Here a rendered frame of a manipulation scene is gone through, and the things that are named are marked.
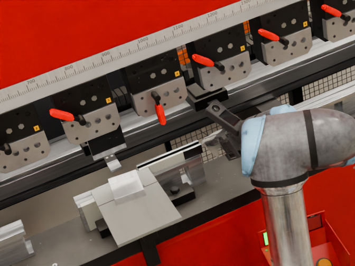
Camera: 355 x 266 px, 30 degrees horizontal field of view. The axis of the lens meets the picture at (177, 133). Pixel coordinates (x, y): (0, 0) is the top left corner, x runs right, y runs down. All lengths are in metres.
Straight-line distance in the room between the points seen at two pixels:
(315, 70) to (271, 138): 1.11
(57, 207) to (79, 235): 1.64
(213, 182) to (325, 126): 0.78
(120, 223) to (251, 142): 0.59
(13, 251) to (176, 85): 0.66
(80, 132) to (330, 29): 0.78
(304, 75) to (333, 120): 1.06
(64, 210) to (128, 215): 1.80
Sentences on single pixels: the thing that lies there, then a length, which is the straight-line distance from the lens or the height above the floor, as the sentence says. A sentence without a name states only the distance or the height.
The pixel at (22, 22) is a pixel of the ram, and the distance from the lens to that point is 1.61.
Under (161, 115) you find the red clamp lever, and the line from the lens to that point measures 1.76.
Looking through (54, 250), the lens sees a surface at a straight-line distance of 1.94.
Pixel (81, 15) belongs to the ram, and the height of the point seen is 1.51.
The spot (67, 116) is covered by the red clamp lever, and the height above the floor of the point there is 1.29.
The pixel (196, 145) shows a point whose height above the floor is 1.00.
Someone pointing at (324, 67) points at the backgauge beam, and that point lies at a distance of 2.37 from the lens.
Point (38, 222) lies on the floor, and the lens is 3.54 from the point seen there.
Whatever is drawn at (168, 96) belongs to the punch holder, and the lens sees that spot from 1.79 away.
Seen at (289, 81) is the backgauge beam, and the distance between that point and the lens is 2.31.
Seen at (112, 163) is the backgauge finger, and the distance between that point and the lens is 1.96.
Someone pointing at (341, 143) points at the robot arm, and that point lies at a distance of 1.28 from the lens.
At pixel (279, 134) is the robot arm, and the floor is 1.38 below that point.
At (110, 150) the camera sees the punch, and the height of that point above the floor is 1.09.
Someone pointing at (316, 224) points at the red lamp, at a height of 0.80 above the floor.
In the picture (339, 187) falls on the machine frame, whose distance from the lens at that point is 2.12.
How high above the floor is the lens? 2.10
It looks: 33 degrees down
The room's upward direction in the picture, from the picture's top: 14 degrees counter-clockwise
